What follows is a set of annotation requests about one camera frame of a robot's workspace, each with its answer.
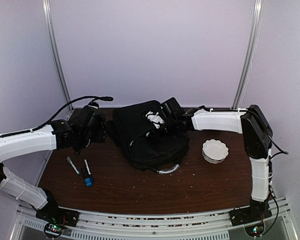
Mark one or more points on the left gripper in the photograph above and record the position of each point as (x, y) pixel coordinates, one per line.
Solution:
(101, 137)

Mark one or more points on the black student backpack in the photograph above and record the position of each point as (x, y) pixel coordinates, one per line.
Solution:
(127, 129)

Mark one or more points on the black blue highlighter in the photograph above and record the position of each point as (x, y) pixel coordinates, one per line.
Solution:
(86, 177)

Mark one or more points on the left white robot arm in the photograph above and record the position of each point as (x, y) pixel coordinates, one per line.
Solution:
(57, 135)

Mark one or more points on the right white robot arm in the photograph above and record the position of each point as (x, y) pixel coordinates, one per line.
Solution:
(250, 122)

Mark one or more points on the green tipped white marker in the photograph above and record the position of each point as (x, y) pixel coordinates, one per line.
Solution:
(73, 166)

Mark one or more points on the white fluted ceramic bowl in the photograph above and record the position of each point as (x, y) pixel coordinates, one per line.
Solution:
(214, 151)

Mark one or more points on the blue tipped white marker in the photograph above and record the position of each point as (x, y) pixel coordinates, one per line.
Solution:
(89, 171)

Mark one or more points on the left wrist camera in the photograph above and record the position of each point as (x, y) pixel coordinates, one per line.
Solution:
(91, 118)

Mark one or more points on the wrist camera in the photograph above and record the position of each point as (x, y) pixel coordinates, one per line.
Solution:
(172, 109)
(91, 118)

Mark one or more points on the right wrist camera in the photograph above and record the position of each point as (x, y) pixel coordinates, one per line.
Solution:
(172, 109)

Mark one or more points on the right aluminium frame post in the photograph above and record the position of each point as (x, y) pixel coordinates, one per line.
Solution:
(251, 48)

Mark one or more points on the aluminium frame post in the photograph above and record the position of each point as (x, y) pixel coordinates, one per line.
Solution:
(54, 47)
(251, 48)

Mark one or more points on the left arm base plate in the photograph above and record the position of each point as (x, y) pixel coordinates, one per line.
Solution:
(63, 217)

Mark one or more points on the front aluminium rail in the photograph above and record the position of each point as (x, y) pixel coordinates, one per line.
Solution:
(209, 225)

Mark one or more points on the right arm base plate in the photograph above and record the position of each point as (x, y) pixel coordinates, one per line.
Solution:
(247, 215)

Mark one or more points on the left aluminium frame post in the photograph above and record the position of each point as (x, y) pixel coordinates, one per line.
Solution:
(54, 47)

